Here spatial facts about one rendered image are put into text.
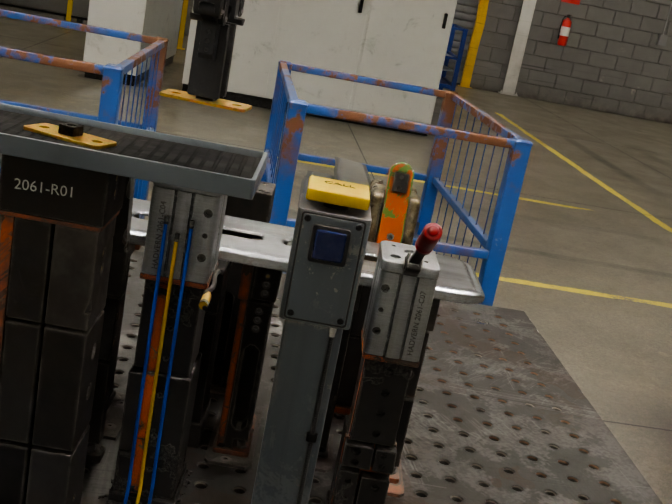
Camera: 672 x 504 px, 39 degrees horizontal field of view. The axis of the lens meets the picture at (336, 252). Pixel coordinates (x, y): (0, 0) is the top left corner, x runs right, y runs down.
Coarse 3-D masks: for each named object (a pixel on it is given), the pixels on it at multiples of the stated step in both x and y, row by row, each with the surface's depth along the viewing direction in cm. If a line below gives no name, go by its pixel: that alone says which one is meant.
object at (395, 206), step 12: (396, 168) 139; (408, 168) 139; (396, 180) 138; (408, 180) 138; (396, 192) 139; (408, 192) 139; (384, 204) 139; (396, 204) 139; (408, 204) 139; (384, 216) 139; (396, 216) 139; (384, 228) 139; (396, 228) 140; (384, 240) 140; (396, 240) 140
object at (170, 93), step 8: (168, 96) 89; (176, 96) 89; (184, 96) 90; (192, 96) 91; (208, 104) 89; (216, 104) 89; (224, 104) 90; (232, 104) 91; (240, 104) 91; (248, 104) 92
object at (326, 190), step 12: (312, 180) 92; (324, 180) 93; (336, 180) 94; (312, 192) 89; (324, 192) 89; (336, 192) 89; (348, 192) 90; (360, 192) 91; (324, 204) 91; (336, 204) 89; (348, 204) 89; (360, 204) 89
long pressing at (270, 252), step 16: (144, 208) 131; (144, 224) 123; (224, 224) 130; (240, 224) 132; (256, 224) 133; (272, 224) 135; (144, 240) 118; (224, 240) 123; (240, 240) 125; (256, 240) 126; (272, 240) 127; (288, 240) 129; (224, 256) 119; (240, 256) 119; (256, 256) 119; (272, 256) 119; (288, 256) 122; (448, 256) 136; (368, 272) 120; (448, 272) 128; (464, 272) 130; (448, 288) 120; (464, 288) 123; (480, 288) 125
